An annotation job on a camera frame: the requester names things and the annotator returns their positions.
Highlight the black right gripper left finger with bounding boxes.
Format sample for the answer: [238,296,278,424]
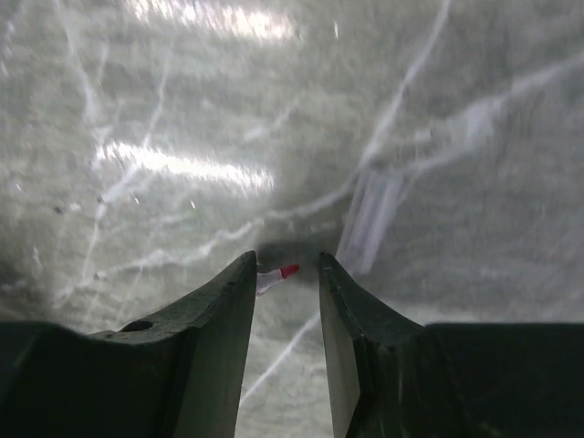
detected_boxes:
[1,251,256,437]

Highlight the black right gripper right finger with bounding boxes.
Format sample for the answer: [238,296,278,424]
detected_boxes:
[318,253,583,437]

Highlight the white pen red tip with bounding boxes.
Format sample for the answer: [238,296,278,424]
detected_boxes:
[255,265,300,297]

